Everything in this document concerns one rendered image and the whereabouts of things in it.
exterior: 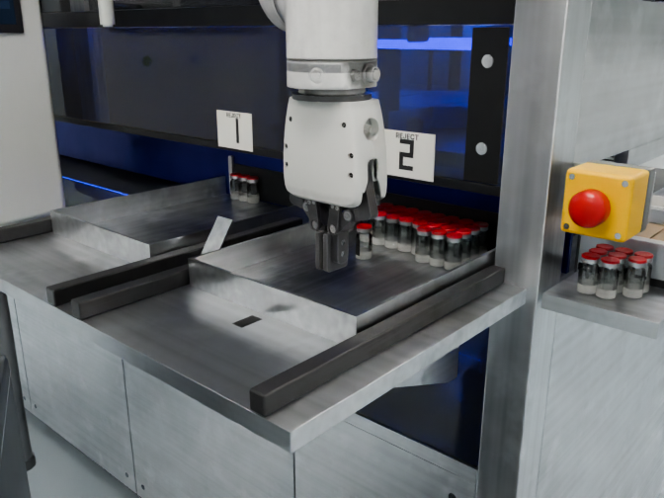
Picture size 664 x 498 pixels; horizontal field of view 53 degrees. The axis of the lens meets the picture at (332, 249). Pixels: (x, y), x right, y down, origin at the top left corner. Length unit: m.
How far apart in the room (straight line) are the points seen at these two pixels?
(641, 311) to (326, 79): 0.43
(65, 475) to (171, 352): 1.45
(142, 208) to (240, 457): 0.52
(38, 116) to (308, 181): 0.92
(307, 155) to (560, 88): 0.29
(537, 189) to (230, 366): 0.40
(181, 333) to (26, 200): 0.84
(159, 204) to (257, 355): 0.59
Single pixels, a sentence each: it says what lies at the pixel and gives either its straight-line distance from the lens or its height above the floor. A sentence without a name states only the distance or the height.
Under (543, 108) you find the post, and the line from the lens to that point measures 0.78.
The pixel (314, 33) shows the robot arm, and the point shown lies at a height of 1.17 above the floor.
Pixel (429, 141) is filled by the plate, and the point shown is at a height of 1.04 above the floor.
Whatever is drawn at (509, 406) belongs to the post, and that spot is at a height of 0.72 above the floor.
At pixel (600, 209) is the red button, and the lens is 0.74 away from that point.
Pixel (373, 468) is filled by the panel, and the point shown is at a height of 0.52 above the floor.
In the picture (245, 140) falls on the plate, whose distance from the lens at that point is 1.09.
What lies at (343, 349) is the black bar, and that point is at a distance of 0.61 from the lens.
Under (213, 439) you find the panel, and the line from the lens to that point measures 1.42.
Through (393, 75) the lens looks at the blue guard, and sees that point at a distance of 0.88.
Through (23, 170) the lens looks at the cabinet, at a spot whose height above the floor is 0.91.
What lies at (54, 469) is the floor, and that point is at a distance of 2.12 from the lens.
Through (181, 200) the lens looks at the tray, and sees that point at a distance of 1.22.
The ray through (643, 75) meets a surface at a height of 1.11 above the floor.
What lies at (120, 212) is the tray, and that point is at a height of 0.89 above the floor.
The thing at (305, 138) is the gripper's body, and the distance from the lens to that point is 0.64.
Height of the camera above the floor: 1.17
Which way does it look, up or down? 18 degrees down
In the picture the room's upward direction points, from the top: straight up
